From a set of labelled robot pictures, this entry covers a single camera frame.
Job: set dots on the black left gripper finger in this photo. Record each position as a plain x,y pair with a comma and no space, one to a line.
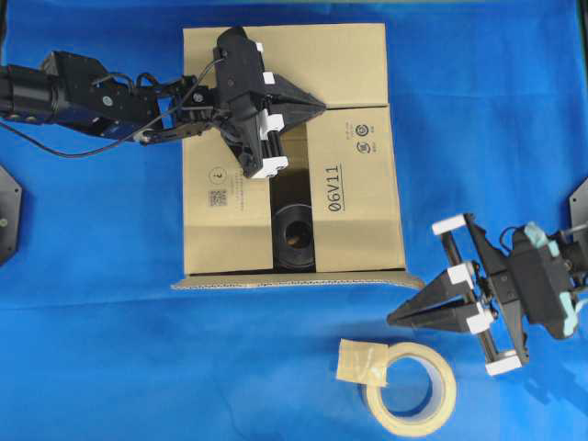
282,91
283,120

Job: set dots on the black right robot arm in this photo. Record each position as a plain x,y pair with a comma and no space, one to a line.
468,253

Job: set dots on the black cylindrical lens in box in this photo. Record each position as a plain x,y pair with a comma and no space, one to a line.
292,236

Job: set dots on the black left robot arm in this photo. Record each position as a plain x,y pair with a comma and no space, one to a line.
80,94

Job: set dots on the beige packing tape roll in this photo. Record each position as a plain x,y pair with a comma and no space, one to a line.
409,388

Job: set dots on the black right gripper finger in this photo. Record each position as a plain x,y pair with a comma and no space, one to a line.
456,316
455,281

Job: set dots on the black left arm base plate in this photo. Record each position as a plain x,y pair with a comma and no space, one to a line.
10,205

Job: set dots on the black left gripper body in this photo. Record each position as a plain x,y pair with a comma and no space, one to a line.
248,125

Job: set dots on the brown cardboard box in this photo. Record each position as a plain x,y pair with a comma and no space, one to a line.
341,164

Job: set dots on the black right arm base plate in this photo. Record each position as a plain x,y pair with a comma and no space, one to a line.
578,204

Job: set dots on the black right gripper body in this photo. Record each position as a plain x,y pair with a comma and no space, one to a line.
538,279

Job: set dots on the blue table cloth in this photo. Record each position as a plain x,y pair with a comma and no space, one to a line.
489,114

